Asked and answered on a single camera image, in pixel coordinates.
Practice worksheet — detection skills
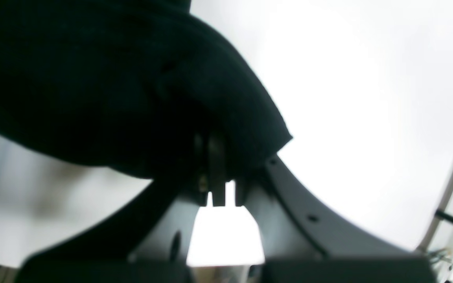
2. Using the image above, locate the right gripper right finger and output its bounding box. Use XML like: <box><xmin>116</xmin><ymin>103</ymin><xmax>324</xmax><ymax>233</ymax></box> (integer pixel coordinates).
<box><xmin>235</xmin><ymin>156</ymin><xmax>435</xmax><ymax>283</ymax></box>

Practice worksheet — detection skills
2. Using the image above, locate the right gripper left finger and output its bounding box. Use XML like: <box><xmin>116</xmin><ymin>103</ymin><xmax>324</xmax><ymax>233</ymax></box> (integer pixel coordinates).
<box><xmin>16</xmin><ymin>134</ymin><xmax>227</xmax><ymax>283</ymax></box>

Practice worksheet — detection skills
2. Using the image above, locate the black graphic T-shirt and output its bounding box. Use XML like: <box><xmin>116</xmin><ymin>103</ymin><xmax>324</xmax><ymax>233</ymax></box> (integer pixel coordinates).
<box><xmin>0</xmin><ymin>0</ymin><xmax>292</xmax><ymax>178</ymax></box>

